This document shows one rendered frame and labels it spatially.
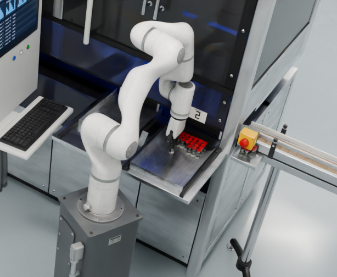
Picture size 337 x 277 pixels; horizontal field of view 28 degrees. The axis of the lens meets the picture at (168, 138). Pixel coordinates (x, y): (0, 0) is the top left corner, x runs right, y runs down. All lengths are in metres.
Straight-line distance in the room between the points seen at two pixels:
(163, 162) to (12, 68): 0.81
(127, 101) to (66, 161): 1.30
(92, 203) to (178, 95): 0.58
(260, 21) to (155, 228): 1.37
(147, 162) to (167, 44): 0.73
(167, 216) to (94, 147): 1.08
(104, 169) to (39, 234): 1.33
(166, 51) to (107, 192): 0.61
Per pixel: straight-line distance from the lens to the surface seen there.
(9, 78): 3.24
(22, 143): 3.17
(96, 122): 2.58
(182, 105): 2.93
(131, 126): 2.53
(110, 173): 2.64
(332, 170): 3.23
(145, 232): 3.75
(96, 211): 2.78
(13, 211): 4.02
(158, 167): 3.04
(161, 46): 2.51
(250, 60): 2.93
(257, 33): 2.87
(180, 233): 3.63
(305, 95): 5.53
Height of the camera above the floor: 2.81
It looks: 37 degrees down
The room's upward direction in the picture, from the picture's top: 12 degrees clockwise
